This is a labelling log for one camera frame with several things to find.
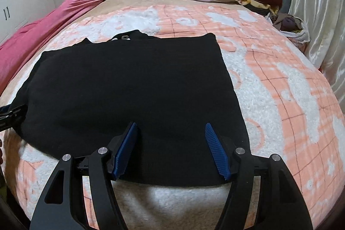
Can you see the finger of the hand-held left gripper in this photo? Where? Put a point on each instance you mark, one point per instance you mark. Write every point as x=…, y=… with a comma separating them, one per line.
x=12, y=114

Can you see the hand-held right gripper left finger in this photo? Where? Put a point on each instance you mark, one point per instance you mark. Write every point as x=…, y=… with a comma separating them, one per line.
x=125, y=150

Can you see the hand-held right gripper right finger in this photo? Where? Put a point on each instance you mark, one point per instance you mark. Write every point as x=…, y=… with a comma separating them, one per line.
x=217, y=153

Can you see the black garment with orange cuffs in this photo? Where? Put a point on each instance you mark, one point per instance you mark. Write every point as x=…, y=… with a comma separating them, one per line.
x=129, y=84

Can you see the white bag of clothes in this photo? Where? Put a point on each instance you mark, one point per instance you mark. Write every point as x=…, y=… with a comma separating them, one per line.
x=291, y=26

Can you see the person's left hand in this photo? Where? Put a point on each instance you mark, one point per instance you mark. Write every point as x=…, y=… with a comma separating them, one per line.
x=1, y=151

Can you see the orange and white fleece blanket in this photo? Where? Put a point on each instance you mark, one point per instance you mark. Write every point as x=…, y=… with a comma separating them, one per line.
x=269, y=71

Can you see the pink duvet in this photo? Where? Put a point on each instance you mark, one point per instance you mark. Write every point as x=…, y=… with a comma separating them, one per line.
x=54, y=19

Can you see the white satin curtain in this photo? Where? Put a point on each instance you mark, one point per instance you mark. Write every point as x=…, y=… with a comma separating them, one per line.
x=315, y=3

